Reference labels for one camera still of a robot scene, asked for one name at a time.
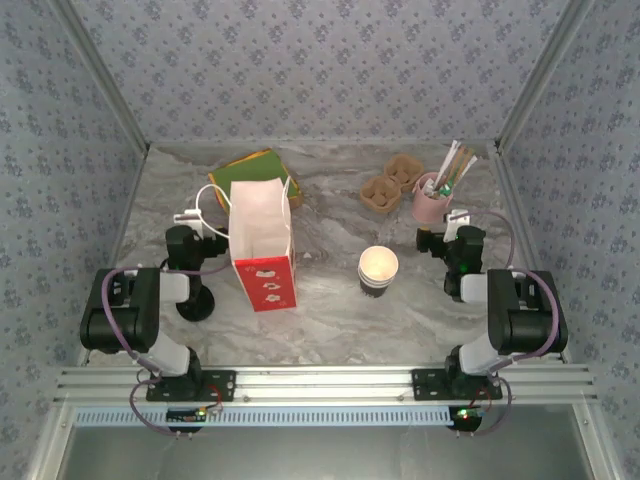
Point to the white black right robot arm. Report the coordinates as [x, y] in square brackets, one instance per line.
[525, 310]

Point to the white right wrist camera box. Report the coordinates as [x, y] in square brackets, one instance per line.
[457, 216]

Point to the white wrapped straw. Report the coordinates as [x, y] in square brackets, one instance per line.
[454, 157]
[448, 157]

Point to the aluminium frame post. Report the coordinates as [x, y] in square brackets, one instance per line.
[104, 75]
[540, 75]

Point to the aluminium frame leg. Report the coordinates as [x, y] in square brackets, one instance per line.
[590, 440]
[50, 440]

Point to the green sugar packet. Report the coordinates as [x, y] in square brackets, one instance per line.
[445, 190]

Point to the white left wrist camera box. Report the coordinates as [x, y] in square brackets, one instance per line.
[185, 218]

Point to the black paper coffee cup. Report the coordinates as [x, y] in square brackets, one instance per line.
[375, 294]
[378, 262]

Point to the white sugar packet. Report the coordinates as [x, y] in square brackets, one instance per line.
[431, 187]

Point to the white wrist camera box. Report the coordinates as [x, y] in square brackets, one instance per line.
[457, 216]
[185, 218]

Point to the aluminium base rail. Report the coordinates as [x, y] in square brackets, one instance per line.
[320, 385]

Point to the red white paper bag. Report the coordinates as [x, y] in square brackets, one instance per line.
[260, 225]

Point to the pink cup holder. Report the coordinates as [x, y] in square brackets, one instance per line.
[430, 210]

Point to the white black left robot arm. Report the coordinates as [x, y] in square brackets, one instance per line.
[120, 310]

